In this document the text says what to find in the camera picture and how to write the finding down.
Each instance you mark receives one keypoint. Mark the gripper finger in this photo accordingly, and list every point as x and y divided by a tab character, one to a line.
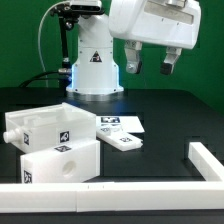
132	52
172	56

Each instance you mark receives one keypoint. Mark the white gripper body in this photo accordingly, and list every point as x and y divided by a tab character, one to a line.
173	23

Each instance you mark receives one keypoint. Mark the small white cabinet panel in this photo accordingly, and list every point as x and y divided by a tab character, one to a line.
119	139

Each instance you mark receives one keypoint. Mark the white cabinet body box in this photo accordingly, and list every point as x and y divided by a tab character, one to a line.
40	128

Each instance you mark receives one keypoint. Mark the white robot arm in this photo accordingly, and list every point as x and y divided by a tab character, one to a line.
95	75

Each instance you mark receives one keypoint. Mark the white cabinet block with hole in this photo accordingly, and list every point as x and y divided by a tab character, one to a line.
70	163

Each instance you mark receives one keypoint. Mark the white marker sheet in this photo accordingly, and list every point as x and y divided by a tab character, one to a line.
130	124

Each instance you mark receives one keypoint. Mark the white right fence bar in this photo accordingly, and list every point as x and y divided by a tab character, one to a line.
205	162

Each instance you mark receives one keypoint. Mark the white fence bar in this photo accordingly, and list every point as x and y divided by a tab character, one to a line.
205	162
90	197

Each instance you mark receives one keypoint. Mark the white front fence bar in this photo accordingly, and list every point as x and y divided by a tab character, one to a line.
90	197

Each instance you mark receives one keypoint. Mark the black camera on stand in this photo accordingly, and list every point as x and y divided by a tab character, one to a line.
68	15

